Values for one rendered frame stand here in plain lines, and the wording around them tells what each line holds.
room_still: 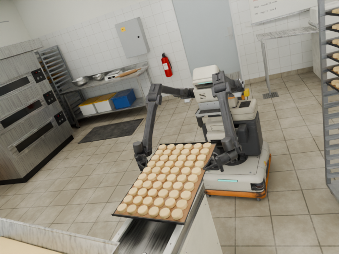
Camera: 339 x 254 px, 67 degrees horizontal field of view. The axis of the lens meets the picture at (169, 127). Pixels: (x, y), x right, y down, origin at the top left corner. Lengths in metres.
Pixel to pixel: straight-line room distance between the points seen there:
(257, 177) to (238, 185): 0.19
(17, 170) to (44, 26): 3.43
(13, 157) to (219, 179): 3.26
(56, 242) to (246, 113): 1.95
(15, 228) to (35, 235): 0.10
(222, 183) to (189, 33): 3.62
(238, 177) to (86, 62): 4.79
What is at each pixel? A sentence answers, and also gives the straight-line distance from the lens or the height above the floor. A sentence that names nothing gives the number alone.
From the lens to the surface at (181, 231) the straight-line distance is 1.26.
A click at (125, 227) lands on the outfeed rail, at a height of 0.90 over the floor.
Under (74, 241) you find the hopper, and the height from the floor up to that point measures 1.30.
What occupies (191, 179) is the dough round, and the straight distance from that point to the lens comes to 1.33.
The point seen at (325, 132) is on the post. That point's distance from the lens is 2.27.
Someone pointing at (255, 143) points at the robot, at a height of 0.44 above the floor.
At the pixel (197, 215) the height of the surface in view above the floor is 0.82.
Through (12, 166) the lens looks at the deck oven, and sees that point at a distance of 4.68.
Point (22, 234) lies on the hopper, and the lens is 1.01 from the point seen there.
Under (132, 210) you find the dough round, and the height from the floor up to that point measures 0.99.
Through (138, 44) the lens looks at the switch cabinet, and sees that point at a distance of 5.52.
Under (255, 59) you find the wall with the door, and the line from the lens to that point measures 5.48.
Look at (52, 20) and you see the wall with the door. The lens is 6.59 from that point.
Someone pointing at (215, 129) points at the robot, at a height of 0.76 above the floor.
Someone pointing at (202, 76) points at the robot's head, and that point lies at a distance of 2.04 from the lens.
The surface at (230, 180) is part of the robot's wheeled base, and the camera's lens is 2.47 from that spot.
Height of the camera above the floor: 1.78
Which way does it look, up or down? 23 degrees down
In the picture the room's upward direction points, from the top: 18 degrees counter-clockwise
